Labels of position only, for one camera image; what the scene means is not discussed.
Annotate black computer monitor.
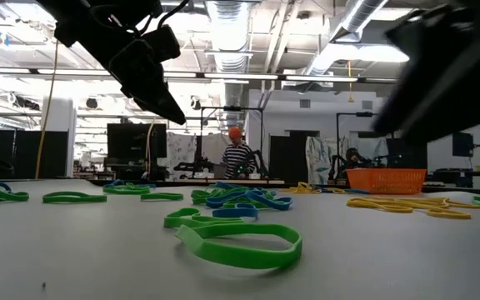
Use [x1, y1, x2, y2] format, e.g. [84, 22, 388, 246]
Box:
[106, 122, 168, 166]

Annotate patterned white cloth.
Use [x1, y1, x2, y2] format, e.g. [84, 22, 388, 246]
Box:
[304, 136, 348, 184]
[167, 132, 198, 181]

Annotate small monitor on arm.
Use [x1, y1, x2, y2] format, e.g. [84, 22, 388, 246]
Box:
[451, 131, 475, 158]

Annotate person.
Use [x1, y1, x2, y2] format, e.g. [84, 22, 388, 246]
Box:
[346, 147, 368, 172]
[222, 126, 258, 180]

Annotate long ceiling light strip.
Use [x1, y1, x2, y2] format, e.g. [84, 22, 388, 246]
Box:
[0, 66, 399, 84]

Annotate dark background desk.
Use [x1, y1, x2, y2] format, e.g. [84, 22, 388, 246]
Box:
[431, 167, 480, 188]

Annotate orange plastic basket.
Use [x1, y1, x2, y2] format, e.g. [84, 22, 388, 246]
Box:
[346, 167, 428, 196]

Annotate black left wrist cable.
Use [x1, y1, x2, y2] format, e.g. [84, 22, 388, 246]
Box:
[156, 0, 191, 30]

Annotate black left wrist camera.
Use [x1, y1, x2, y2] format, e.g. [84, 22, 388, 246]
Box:
[139, 24, 182, 63]

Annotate yellow power cable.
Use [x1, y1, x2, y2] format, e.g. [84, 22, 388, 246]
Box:
[33, 39, 60, 181]

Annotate yellow hanging cable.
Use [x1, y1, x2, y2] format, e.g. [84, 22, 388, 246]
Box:
[144, 118, 158, 174]

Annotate cluttered background desk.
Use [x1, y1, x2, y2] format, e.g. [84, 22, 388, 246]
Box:
[72, 160, 170, 183]

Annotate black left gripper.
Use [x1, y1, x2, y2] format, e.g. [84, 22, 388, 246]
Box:
[52, 0, 187, 125]

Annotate black metal station frame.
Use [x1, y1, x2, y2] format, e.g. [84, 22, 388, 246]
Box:
[335, 111, 395, 168]
[199, 106, 265, 180]

